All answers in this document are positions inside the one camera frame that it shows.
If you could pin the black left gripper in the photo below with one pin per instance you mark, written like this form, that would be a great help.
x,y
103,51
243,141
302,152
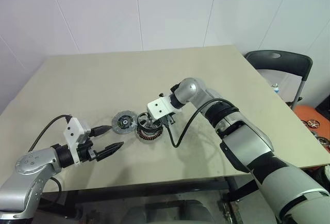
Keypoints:
x,y
86,151

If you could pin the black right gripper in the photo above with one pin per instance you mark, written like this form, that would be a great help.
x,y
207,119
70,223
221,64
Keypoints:
x,y
168,120

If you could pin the black spoked rotor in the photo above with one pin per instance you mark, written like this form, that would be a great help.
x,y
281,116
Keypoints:
x,y
140,120

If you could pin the grey motor lid with circuit board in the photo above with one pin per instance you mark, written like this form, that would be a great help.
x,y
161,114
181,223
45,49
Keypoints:
x,y
124,129

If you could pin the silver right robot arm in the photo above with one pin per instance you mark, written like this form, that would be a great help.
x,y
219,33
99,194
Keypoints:
x,y
245,136

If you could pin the grey motor housing with copper windings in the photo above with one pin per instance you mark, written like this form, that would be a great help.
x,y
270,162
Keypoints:
x,y
149,138

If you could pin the small spoked wheel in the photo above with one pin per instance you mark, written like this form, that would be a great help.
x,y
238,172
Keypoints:
x,y
311,124
324,141

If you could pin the small blue-labelled bottle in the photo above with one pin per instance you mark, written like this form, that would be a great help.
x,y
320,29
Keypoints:
x,y
276,88

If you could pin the black folding chair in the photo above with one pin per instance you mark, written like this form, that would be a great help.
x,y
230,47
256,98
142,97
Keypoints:
x,y
283,62

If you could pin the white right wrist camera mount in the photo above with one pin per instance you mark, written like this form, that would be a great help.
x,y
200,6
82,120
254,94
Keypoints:
x,y
159,106

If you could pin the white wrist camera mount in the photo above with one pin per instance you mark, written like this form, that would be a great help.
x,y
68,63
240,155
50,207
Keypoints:
x,y
159,106
73,131

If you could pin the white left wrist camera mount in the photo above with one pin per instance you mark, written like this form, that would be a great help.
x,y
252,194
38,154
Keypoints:
x,y
73,131

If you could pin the black table frame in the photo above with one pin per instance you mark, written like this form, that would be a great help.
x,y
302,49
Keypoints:
x,y
129,193

